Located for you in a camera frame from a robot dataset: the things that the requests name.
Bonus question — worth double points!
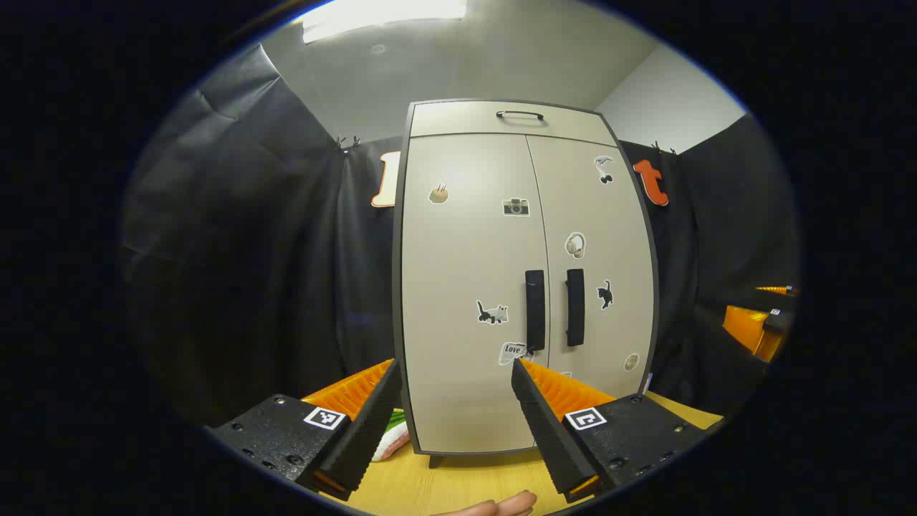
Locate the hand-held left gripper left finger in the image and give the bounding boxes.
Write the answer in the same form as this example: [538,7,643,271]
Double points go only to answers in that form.
[204,358,403,502]

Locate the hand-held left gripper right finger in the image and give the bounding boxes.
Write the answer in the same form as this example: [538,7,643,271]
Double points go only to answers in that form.
[511,357,717,504]

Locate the beige double-door shoe cabinet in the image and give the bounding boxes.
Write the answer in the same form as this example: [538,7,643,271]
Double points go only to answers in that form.
[392,98,660,470]

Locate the beige cabinet door camera sticker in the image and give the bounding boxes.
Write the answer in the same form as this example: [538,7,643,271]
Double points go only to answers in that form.
[401,133,551,454]

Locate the beige cabinet door headphone sticker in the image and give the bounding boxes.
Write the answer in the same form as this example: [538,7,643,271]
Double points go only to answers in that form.
[527,135,656,399]

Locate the beige cabinet drawer front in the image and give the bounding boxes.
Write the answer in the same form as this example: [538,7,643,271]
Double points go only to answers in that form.
[410,100,618,148]

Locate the green and white item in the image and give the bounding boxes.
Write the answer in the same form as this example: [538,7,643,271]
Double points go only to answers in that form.
[371,408,413,463]

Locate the ceiling light panel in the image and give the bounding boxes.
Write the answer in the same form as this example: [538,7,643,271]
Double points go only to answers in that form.
[301,0,468,44]

